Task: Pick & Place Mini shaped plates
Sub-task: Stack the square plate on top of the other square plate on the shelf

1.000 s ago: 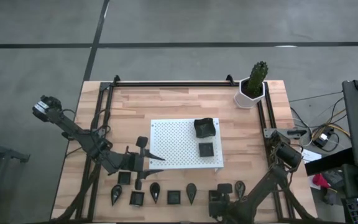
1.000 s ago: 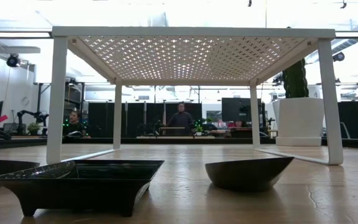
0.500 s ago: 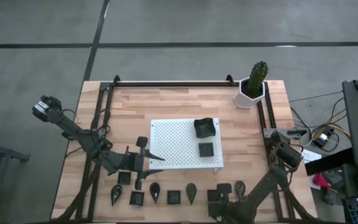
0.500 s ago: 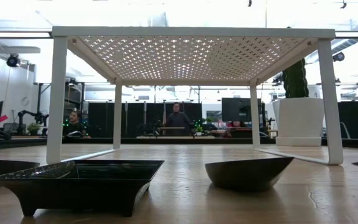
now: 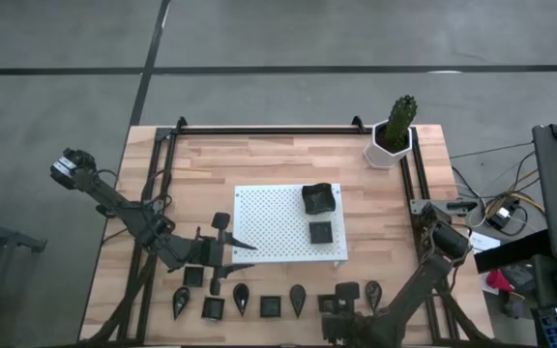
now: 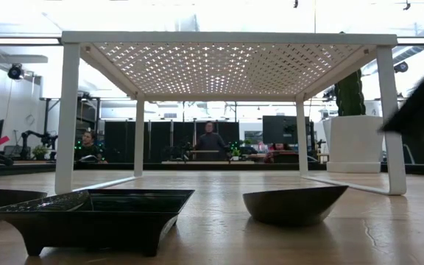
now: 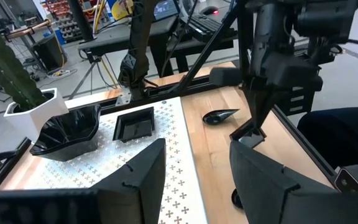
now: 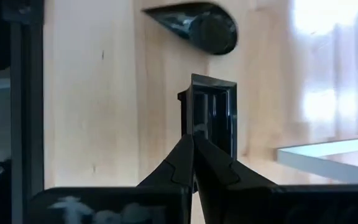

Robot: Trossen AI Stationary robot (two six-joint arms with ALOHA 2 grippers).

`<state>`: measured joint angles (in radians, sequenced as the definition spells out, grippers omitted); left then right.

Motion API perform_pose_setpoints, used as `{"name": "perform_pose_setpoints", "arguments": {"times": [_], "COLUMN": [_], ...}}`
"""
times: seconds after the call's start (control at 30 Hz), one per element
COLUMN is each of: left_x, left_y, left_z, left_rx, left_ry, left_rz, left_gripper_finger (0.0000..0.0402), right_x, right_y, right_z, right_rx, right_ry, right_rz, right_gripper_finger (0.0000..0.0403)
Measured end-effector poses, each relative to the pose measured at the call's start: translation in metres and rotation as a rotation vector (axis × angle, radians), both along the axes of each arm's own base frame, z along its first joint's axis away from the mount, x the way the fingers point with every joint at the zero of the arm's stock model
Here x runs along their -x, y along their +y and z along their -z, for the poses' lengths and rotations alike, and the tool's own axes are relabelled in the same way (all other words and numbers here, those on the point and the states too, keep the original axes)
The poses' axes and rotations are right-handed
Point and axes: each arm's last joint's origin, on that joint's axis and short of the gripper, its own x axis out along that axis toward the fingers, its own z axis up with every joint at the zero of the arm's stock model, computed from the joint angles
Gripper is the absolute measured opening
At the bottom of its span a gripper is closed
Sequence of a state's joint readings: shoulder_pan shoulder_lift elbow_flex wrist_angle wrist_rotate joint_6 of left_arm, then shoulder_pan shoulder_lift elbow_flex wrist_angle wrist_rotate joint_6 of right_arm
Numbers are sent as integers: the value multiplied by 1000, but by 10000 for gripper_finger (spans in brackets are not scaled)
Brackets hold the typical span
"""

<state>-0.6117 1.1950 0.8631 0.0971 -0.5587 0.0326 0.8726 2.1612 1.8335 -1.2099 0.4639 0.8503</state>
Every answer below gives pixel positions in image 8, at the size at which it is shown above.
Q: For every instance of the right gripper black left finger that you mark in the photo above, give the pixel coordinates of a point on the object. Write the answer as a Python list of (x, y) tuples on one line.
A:
[(176, 171)]

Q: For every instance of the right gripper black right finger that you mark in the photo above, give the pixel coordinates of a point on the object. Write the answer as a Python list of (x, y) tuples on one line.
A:
[(219, 177)]

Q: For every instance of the small black square plate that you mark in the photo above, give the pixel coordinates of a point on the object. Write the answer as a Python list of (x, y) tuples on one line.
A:
[(211, 102)]

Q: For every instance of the black teardrop plate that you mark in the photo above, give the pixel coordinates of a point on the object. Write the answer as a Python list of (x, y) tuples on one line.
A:
[(207, 29)]

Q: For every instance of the white perforated metal shelf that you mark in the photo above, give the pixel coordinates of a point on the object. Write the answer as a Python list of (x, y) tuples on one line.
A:
[(328, 158)]

